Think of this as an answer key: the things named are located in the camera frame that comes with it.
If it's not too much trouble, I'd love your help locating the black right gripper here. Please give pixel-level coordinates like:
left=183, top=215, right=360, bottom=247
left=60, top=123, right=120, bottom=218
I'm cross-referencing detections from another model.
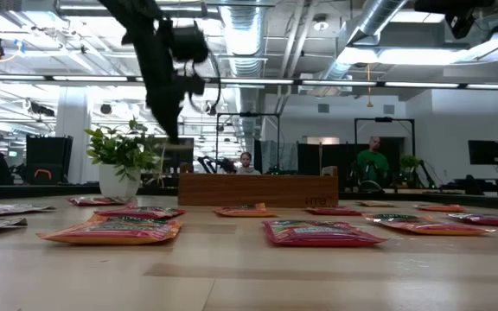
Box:
left=412, top=0, right=496, bottom=13

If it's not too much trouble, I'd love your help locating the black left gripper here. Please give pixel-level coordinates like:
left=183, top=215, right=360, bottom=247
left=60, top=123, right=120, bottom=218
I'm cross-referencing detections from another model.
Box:
left=135, top=19, right=207, bottom=145

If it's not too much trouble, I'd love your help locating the red strawberry tea packet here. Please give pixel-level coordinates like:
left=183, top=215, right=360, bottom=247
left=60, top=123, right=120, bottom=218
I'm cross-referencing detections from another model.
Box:
left=262, top=219, right=388, bottom=248
left=93, top=204, right=187, bottom=221
left=303, top=206, right=363, bottom=217
left=444, top=212, right=498, bottom=229
left=67, top=195, right=134, bottom=207

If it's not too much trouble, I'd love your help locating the wooden tea organizer box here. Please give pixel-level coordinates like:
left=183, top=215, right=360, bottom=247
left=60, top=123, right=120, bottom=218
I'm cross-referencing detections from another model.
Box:
left=177, top=162, right=340, bottom=209

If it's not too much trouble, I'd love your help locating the orange peach tea packet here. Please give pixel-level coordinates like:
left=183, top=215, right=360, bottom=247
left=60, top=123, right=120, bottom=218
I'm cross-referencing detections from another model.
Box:
left=412, top=203, right=466, bottom=213
left=362, top=213, right=496, bottom=237
left=35, top=214, right=184, bottom=246
left=213, top=202, right=278, bottom=219

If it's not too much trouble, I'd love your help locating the green plant in white pot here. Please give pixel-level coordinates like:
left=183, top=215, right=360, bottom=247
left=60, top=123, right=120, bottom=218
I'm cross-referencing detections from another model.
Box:
left=83, top=117, right=163, bottom=200

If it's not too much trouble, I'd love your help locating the white building column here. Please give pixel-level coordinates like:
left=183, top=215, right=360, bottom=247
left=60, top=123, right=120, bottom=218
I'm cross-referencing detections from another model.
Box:
left=55, top=86, right=93, bottom=185

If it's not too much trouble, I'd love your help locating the black equipment case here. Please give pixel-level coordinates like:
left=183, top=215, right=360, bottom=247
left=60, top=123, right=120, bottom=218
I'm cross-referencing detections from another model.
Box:
left=24, top=134, right=74, bottom=185

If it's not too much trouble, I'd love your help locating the black partition screen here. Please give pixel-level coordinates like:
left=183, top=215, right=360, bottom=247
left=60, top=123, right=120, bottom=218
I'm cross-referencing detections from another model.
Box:
left=296, top=141, right=405, bottom=179

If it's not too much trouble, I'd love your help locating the small green background plant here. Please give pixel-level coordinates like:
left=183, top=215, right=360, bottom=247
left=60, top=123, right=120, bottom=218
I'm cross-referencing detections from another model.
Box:
left=399, top=153, right=424, bottom=175

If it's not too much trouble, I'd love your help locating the dark background desk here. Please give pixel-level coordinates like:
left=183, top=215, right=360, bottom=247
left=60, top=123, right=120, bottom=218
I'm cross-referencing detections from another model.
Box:
left=452, top=175, right=498, bottom=199

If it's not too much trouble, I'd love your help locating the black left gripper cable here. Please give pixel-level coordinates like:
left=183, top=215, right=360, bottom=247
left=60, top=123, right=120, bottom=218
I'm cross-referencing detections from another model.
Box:
left=188, top=47, right=223, bottom=117

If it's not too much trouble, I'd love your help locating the black metal frame stand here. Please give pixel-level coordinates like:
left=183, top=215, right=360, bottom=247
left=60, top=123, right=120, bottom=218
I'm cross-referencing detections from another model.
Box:
left=354, top=116, right=417, bottom=187
left=215, top=111, right=282, bottom=175

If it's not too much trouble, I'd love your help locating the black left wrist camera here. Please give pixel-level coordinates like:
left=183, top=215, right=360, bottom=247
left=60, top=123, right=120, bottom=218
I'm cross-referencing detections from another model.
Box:
left=169, top=21, right=210, bottom=65

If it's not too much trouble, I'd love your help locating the yellow hanging cord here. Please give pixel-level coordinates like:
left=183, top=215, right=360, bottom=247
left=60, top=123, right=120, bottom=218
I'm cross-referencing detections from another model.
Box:
left=364, top=63, right=374, bottom=109

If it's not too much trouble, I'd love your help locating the black wall monitor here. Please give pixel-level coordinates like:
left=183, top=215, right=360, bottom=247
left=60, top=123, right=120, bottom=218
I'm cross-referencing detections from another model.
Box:
left=467, top=139, right=498, bottom=167

